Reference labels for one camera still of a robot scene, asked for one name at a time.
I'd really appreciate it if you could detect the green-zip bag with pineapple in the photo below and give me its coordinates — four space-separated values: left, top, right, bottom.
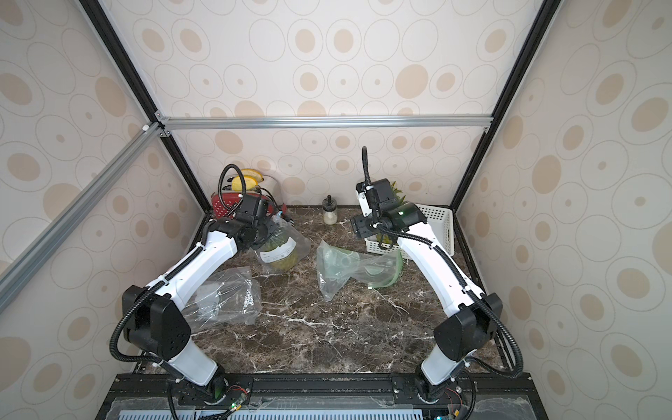
316 241 404 302

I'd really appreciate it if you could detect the blue-zip bag with pineapple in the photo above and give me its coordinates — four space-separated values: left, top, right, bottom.
255 215 313 275

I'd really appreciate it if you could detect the clear zip-top bag blue slider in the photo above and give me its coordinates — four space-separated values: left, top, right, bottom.
181 267 262 334

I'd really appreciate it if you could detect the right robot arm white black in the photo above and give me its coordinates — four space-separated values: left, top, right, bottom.
352 180 502 386

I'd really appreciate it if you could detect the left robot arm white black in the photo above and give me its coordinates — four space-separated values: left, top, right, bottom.
108 194 272 395

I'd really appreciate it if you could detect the small bottle black cap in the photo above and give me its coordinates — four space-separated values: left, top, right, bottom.
322 194 338 226

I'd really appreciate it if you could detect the white perforated plastic basket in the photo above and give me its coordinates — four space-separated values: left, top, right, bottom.
365 204 455 260

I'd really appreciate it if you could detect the front yellow toast slice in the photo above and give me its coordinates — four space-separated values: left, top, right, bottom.
230 176 258 192

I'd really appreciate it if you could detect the yellow toast slice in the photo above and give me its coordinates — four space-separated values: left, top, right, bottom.
241 168 264 188
230 176 258 192

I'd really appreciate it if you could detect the rear yellow toast slice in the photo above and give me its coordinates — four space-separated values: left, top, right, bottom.
241 168 264 188

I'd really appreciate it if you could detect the red toaster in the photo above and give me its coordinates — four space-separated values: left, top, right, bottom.
211 191 278 218

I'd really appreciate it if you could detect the right black corrugated cable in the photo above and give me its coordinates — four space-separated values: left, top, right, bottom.
360 146 524 379

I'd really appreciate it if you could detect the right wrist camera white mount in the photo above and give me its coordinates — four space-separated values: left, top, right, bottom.
355 181 372 217

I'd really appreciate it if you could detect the horizontal aluminium frame bar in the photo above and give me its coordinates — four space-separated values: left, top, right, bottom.
160 115 493 131

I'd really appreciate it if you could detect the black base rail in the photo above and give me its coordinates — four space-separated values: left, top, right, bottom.
97 374 547 419

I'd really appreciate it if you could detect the right black frame post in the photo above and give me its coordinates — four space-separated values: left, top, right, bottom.
449 0 562 212

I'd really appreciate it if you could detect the black frame post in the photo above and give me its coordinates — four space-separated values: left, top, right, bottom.
449 0 562 212
77 0 212 213

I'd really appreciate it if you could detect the left black frame post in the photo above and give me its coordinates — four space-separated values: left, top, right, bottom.
77 0 212 213

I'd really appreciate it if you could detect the left diagonal aluminium frame bar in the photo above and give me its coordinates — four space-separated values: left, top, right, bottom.
1 122 161 310

